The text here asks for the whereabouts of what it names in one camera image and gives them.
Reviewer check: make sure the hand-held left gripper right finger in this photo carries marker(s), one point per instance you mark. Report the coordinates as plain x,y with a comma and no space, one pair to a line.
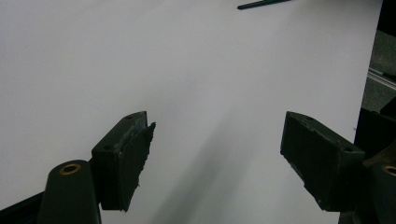
323,161

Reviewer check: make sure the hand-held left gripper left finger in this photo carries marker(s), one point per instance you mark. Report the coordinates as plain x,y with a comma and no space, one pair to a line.
124,161

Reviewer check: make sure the aluminium floor rail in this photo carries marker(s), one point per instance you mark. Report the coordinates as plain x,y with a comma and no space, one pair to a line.
381,77

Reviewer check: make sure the dark green gold-ended chopstick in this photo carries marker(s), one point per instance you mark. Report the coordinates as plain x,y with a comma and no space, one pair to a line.
255,4

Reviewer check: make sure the white table sheet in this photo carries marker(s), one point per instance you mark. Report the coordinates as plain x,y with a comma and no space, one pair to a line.
155,62

